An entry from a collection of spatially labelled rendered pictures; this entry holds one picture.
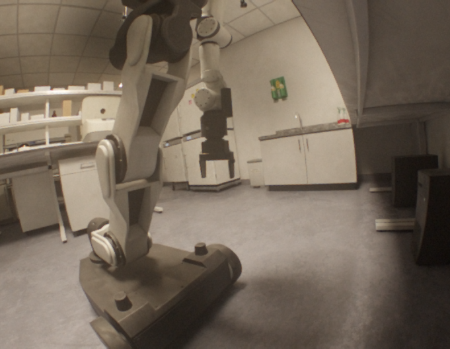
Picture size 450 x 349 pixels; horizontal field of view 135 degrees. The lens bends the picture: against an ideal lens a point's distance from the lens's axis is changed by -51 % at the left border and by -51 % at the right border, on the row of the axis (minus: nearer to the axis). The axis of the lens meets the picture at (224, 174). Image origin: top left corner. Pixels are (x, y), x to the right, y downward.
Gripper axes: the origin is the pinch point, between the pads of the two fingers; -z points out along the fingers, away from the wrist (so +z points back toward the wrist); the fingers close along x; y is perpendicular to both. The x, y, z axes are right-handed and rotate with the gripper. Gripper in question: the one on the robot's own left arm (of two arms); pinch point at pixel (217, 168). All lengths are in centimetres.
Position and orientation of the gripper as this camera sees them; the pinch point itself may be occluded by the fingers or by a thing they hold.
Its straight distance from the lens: 64.2
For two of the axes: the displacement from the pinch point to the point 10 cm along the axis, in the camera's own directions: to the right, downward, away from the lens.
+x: 8.9, 0.1, -4.5
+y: 4.4, -1.6, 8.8
